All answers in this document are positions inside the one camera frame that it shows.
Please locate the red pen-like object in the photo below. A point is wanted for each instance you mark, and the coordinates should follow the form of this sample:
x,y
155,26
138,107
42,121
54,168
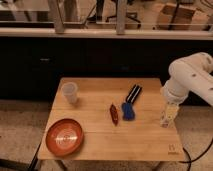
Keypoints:
x,y
114,114

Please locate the blue eraser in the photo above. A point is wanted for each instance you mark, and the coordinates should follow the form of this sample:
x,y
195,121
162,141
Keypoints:
x,y
128,112

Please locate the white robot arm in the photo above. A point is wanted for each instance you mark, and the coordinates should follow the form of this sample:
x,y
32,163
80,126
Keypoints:
x,y
190,74

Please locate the black striped whiteboard eraser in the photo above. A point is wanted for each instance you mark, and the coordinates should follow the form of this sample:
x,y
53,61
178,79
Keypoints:
x,y
135,91

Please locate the translucent plastic cup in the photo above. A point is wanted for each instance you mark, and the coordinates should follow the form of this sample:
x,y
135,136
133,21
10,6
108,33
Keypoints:
x,y
69,91

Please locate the orange round bowl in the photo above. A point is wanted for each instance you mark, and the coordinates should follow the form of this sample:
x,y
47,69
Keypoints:
x,y
64,137

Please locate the black office chair base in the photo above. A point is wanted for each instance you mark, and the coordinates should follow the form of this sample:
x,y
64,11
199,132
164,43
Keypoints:
x,y
99,11

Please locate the small clear bottle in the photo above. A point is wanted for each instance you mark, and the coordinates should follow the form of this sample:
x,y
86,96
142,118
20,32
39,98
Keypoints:
x,y
168,114

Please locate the cardboard box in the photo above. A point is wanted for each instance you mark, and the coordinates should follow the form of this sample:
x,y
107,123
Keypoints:
x,y
181,17

